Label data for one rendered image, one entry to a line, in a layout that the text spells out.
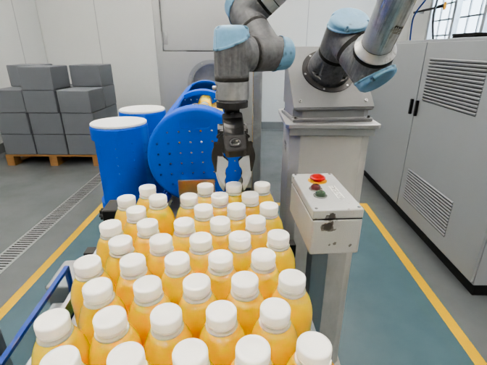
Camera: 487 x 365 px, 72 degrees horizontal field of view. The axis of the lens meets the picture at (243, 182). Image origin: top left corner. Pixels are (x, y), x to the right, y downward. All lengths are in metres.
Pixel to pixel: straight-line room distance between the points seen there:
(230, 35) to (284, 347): 0.56
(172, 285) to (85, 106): 4.00
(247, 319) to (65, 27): 6.46
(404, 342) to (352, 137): 1.19
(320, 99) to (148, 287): 0.90
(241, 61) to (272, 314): 0.50
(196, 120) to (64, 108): 3.71
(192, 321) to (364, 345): 1.53
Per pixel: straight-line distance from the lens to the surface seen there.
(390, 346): 2.00
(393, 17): 0.94
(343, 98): 1.23
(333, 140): 1.20
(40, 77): 4.65
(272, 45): 0.78
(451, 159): 2.55
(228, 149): 0.68
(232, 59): 0.73
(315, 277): 0.84
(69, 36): 6.72
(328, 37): 1.15
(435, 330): 2.18
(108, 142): 1.75
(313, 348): 0.41
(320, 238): 0.68
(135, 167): 1.78
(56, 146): 4.77
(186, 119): 0.95
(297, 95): 1.19
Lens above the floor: 1.38
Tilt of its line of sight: 22 degrees down
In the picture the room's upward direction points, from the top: straight up
